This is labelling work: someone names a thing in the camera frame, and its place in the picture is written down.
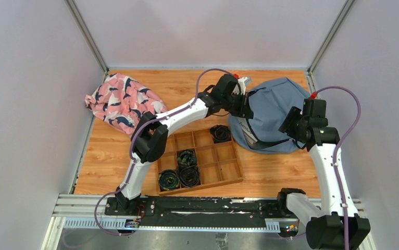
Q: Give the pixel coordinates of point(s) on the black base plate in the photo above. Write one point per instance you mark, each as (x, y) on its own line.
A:
(187, 212)

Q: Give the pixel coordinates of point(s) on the blue grey backpack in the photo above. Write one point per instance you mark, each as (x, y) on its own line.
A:
(270, 102)

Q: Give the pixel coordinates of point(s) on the rolled dark belt bottom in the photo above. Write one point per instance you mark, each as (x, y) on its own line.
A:
(189, 176)

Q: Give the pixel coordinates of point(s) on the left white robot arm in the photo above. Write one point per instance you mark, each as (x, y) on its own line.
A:
(148, 142)

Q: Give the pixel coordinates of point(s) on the wooden compartment tray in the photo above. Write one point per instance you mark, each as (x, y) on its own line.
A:
(218, 163)

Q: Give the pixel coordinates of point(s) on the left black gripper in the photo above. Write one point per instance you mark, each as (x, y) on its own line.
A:
(242, 107)

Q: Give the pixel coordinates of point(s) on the rolled green belt middle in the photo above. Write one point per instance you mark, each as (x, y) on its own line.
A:
(187, 157)

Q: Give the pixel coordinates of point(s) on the white furniture book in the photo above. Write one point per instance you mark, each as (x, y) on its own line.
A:
(249, 136)

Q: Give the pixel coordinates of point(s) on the rolled green belt bottom-left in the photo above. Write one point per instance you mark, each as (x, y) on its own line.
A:
(168, 180)

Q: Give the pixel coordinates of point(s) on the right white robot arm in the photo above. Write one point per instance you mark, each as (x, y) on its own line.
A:
(336, 224)

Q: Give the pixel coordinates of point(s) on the pink patterned cloth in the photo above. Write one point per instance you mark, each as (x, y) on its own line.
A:
(121, 101)

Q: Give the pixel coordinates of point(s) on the rolled black belt top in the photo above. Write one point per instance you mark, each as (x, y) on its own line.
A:
(220, 133)

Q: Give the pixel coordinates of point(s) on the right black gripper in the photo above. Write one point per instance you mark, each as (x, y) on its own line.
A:
(294, 114)

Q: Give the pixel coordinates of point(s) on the aluminium rail frame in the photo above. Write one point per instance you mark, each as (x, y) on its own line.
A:
(79, 222)

